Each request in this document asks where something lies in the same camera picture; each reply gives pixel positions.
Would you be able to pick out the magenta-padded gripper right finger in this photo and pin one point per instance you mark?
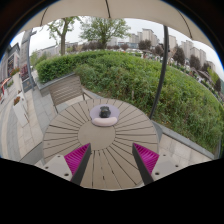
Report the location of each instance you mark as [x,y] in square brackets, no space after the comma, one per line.
[164,165]

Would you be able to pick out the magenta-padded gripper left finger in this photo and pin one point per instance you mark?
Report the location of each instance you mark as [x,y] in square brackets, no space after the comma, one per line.
[60,165]

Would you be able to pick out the black computer mouse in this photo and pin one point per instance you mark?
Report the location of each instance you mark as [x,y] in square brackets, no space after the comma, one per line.
[105,112]

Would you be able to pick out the lilac mouse pad with wrist rest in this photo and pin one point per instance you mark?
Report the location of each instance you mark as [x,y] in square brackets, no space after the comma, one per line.
[104,122]

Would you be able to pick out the white planter box with flowers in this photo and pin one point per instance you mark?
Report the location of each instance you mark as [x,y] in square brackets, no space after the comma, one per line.
[20,111]

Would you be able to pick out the grey slatted outdoor chair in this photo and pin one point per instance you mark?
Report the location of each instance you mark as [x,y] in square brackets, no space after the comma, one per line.
[65,89]

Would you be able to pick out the dark curved parasol pole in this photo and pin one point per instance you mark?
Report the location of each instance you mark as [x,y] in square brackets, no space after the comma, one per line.
[162,73]

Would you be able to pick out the tall white planter with flowers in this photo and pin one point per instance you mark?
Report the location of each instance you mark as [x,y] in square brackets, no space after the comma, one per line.
[15,75]

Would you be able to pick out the tall grey sign pillar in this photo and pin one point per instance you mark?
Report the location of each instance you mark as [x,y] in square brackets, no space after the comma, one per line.
[25,60]

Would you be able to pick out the dark shopfront building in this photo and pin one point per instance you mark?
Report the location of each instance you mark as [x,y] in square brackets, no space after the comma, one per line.
[7,66]

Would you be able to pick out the distant apartment buildings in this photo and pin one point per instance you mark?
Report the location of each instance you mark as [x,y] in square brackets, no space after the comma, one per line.
[148,35]

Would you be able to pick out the sparse-leaved tree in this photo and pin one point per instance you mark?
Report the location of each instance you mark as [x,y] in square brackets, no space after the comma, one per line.
[62,33]

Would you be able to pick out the bushy green tree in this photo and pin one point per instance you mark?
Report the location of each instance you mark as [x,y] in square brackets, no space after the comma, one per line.
[101,30]

